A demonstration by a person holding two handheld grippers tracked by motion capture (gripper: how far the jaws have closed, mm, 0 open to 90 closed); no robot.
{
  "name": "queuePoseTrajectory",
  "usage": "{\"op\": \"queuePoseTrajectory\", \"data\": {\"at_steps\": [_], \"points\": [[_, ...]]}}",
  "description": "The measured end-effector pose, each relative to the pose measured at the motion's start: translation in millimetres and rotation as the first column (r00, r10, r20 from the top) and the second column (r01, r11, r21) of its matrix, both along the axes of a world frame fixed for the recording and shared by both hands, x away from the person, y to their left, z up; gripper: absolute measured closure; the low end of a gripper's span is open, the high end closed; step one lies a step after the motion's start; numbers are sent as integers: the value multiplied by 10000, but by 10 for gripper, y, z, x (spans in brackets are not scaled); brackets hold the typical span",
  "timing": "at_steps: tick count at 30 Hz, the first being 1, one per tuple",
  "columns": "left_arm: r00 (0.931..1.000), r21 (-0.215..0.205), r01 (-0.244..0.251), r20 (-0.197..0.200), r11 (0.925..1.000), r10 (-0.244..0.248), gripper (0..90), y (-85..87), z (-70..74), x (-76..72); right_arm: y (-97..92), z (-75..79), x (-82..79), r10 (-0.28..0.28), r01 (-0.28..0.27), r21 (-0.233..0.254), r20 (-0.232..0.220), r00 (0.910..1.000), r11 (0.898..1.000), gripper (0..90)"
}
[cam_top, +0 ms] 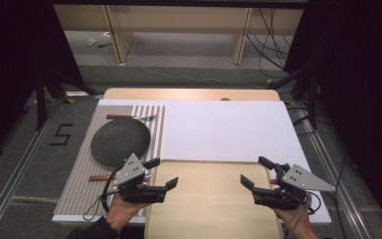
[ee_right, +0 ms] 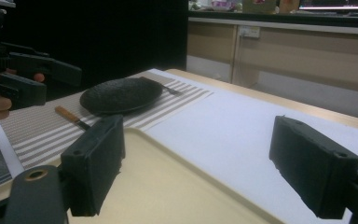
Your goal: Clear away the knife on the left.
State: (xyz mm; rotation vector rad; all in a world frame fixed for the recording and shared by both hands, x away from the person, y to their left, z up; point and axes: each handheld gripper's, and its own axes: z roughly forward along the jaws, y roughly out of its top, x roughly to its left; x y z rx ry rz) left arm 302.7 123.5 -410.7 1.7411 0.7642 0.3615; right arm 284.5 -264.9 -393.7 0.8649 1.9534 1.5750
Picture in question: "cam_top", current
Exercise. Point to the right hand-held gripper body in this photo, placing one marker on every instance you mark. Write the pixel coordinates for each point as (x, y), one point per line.
(298, 181)

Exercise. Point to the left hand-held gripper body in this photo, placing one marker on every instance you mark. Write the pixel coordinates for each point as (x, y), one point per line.
(131, 172)

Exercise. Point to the person's left hand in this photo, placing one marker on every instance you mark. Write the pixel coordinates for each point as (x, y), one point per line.
(122, 210)

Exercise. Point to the person's right hand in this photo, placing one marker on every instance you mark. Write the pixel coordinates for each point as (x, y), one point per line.
(298, 222)

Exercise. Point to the dark grey textured plate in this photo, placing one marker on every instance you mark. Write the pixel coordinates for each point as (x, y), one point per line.
(119, 142)

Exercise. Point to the beige plastic tray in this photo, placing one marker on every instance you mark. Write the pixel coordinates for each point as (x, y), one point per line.
(209, 202)

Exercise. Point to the white board sheet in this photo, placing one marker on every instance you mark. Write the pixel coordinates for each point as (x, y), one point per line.
(229, 129)

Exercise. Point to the striped grey placemat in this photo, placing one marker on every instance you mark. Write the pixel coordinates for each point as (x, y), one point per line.
(79, 186)

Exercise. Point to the black metal stand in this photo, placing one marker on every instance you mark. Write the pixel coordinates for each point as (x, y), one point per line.
(40, 99)
(311, 96)

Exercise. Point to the small black pen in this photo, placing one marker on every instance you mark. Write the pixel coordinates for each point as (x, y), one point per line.
(105, 45)

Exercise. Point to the white paper scrap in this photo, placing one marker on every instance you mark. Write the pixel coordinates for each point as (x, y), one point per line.
(91, 41)

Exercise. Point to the aluminium floor rail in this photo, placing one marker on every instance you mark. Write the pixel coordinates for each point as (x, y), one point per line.
(16, 179)
(335, 186)

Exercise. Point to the light wooden desk frame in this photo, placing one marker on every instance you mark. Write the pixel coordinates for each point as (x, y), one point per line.
(179, 20)

